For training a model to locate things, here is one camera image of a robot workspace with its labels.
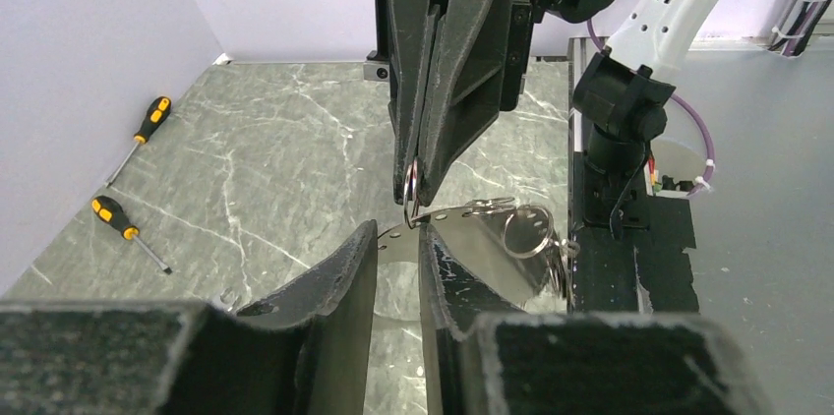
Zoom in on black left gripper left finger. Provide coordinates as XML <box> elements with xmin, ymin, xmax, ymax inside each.
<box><xmin>1</xmin><ymin>220</ymin><xmax>379</xmax><ymax>414</ymax></box>

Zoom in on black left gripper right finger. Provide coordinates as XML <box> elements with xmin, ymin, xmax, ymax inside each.
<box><xmin>418</xmin><ymin>225</ymin><xmax>774</xmax><ymax>414</ymax></box>

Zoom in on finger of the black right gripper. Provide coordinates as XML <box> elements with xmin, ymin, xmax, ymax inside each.
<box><xmin>416</xmin><ymin>0</ymin><xmax>513</xmax><ymax>206</ymax></box>
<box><xmin>387</xmin><ymin>0</ymin><xmax>439</xmax><ymax>204</ymax></box>

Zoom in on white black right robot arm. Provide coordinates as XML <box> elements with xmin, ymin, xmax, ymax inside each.
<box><xmin>375</xmin><ymin>0</ymin><xmax>718</xmax><ymax>225</ymax></box>

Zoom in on black yellow screwdriver near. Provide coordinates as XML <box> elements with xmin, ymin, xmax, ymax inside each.
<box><xmin>90</xmin><ymin>195</ymin><xmax>173</xmax><ymax>275</ymax></box>

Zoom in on black yellow screwdriver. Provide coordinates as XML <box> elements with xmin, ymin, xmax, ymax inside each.
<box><xmin>104</xmin><ymin>96</ymin><xmax>172</xmax><ymax>188</ymax></box>
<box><xmin>90</xmin><ymin>195</ymin><xmax>173</xmax><ymax>275</ymax></box>

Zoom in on black yellow screwdriver far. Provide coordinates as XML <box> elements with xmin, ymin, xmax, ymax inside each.
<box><xmin>104</xmin><ymin>96</ymin><xmax>172</xmax><ymax>188</ymax></box>

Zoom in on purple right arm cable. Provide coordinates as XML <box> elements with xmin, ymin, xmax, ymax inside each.
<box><xmin>584</xmin><ymin>0</ymin><xmax>646</xmax><ymax>52</ymax></box>

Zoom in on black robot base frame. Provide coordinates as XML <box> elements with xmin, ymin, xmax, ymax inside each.
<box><xmin>566</xmin><ymin>36</ymin><xmax>701</xmax><ymax>316</ymax></box>

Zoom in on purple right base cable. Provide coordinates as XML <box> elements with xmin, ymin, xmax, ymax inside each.
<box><xmin>667</xmin><ymin>92</ymin><xmax>717</xmax><ymax>195</ymax></box>

